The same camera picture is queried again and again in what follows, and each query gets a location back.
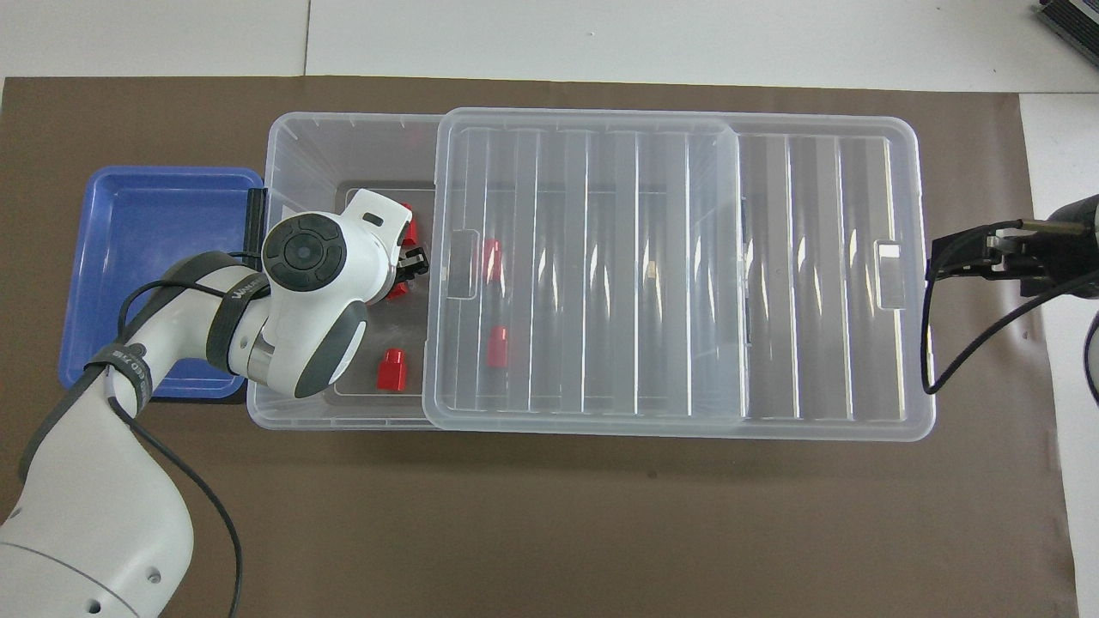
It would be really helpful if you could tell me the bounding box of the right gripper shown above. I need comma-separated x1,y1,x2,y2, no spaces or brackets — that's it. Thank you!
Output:
1017,195,1099,300

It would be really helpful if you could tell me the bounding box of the clear plastic box lid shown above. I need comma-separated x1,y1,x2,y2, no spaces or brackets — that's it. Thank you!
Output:
423,106,938,442

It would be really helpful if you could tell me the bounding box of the clear plastic storage box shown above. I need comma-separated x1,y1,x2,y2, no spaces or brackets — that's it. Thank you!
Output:
246,112,758,431

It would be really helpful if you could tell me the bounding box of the black box latch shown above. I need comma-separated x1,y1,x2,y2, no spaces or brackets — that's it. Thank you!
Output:
247,188,270,251

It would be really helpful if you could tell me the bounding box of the black device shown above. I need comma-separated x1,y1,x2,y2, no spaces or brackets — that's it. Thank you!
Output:
1034,0,1099,49

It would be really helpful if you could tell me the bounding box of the blue plastic tray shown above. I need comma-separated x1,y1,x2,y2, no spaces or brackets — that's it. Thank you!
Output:
58,166,266,401

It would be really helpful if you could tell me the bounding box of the black cable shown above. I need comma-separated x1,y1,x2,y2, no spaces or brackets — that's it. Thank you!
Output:
115,252,245,618
920,219,1099,397

